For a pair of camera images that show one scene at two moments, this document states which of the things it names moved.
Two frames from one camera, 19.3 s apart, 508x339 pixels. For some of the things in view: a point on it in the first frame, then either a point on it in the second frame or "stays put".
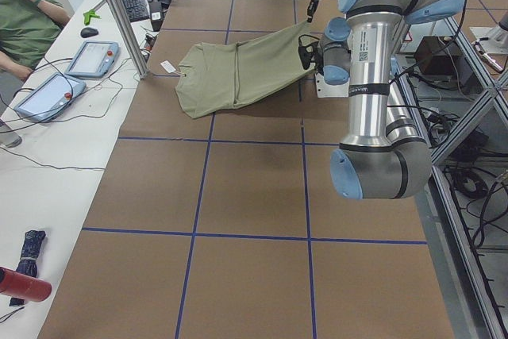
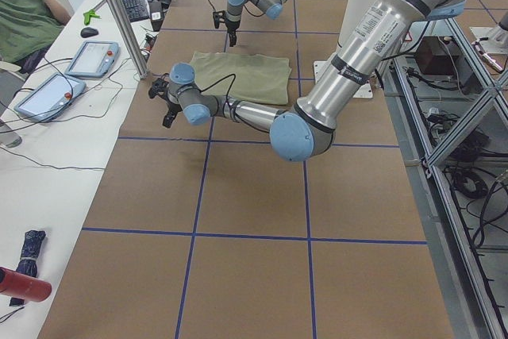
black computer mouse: (86, 32) stays put
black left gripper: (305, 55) → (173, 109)
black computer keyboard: (135, 4) stays put
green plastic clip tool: (87, 15) stays put
